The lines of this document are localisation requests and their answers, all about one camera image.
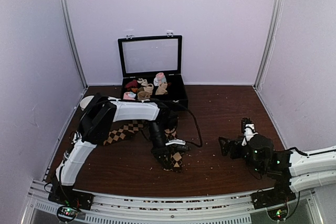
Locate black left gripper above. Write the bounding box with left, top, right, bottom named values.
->
left=147, top=121, right=172, bottom=169

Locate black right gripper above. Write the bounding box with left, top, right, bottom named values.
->
left=218, top=136, right=264, bottom=175

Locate brown tan argyle sock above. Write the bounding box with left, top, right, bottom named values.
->
left=163, top=127, right=184, bottom=173
left=103, top=120, right=144, bottom=146

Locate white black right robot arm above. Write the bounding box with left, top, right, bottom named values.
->
left=218, top=118, right=335, bottom=209

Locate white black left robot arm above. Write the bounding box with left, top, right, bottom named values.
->
left=48, top=93, right=188, bottom=209

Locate tan rolled sock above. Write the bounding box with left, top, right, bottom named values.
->
left=137, top=91, right=151, bottom=101

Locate beige rolled sock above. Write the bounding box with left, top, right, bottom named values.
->
left=155, top=82, right=168, bottom=95

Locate cream rolled sock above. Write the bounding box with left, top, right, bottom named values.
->
left=137, top=78, right=154, bottom=95

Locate dark red rolled sock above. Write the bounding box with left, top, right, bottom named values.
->
left=125, top=79, right=138, bottom=90

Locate pink teal white rolled sock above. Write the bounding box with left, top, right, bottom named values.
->
left=153, top=72, right=167, bottom=87

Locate black box with glass lid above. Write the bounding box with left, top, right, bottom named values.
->
left=118, top=34, right=188, bottom=111

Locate white bowl left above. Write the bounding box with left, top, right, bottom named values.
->
left=79, top=95, right=96, bottom=112

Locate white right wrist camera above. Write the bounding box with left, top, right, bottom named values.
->
left=242, top=123, right=257, bottom=146

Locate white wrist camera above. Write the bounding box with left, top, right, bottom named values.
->
left=242, top=123, right=257, bottom=146
left=165, top=139, right=186, bottom=146

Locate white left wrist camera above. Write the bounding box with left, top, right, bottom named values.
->
left=165, top=139, right=186, bottom=146

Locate aluminium front rail frame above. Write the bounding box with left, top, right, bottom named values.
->
left=19, top=180, right=326, bottom=223

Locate aluminium right corner post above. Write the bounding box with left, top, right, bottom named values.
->
left=254, top=0, right=283, bottom=90

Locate aluminium corner post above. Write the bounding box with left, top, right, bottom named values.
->
left=254, top=0, right=283, bottom=90
left=60, top=0, right=88, bottom=89

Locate aluminium left corner post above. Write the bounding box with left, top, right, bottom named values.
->
left=60, top=0, right=88, bottom=89

